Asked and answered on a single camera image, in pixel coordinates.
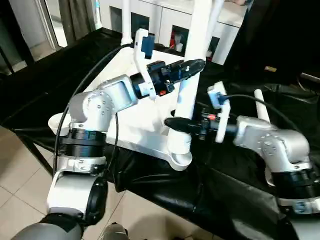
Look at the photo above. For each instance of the white plastic table top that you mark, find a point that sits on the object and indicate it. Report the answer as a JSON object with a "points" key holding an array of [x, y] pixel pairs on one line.
{"points": [[140, 120]]}

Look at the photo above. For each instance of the grey sliding door frame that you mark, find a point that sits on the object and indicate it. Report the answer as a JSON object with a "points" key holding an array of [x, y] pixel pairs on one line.
{"points": [[50, 22]]}

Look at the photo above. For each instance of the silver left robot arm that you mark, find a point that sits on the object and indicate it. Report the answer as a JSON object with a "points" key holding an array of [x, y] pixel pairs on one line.
{"points": [[100, 105]]}

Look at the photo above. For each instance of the dark metal rod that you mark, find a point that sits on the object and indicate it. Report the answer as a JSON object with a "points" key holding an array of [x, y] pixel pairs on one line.
{"points": [[311, 77]]}

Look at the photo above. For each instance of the black metal frame strut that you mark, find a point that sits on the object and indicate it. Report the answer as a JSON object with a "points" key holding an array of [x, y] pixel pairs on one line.
{"points": [[35, 152]]}

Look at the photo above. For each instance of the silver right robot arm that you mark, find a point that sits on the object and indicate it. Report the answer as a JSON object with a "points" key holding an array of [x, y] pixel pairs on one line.
{"points": [[275, 142]]}

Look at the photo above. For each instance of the white plastic table leg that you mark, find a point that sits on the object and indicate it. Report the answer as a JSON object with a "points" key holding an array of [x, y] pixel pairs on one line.
{"points": [[126, 22], [197, 30], [262, 107], [215, 25]]}

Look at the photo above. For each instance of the grey curtain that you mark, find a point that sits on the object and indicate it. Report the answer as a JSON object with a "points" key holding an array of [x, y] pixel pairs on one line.
{"points": [[77, 20]]}

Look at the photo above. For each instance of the white glass door cabinet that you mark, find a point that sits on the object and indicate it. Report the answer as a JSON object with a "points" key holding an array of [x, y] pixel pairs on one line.
{"points": [[165, 15]]}

